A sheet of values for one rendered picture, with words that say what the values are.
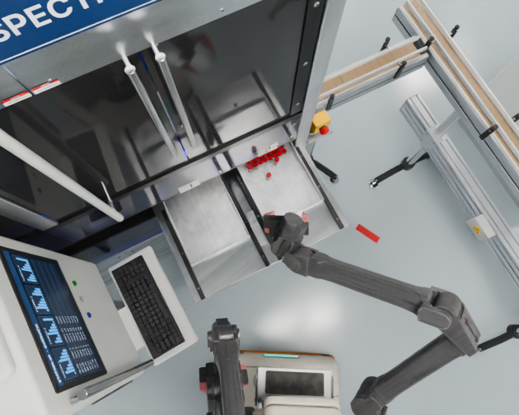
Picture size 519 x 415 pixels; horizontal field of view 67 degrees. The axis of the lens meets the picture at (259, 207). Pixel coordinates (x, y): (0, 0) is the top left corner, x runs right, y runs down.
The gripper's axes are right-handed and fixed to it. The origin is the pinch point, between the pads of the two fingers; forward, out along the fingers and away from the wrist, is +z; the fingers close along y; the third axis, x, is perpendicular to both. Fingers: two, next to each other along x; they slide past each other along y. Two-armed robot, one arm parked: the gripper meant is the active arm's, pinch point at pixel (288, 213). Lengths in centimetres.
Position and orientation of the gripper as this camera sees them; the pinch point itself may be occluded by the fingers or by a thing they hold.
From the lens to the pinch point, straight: 128.4
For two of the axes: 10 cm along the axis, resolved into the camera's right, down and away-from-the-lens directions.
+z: 1.8, -5.0, 8.5
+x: 0.8, 8.7, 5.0
